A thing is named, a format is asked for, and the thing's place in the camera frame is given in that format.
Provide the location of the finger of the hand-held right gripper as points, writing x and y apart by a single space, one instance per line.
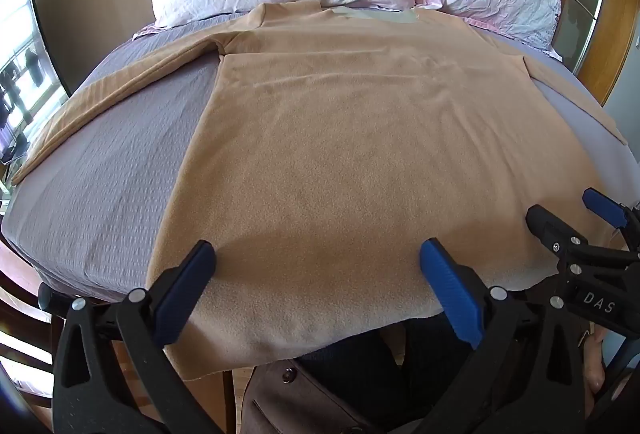
604 206
552 226

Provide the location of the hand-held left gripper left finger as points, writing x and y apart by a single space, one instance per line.
186 286

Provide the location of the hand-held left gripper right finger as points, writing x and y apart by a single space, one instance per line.
450 289

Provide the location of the tan long-sleeved sweater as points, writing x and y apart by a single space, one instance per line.
340 154

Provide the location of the person's right hand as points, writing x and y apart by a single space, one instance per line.
595 361

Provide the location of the person's dark pants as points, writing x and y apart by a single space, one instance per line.
400 364

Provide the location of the grey bed sheet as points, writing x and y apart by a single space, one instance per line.
120 154

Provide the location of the person's grey jacket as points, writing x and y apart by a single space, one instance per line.
300 401

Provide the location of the wooden glass-door wardrobe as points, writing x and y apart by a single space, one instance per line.
614 39

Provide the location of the window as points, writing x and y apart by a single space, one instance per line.
20 64

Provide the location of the wooden bed frame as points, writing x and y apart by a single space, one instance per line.
22 264

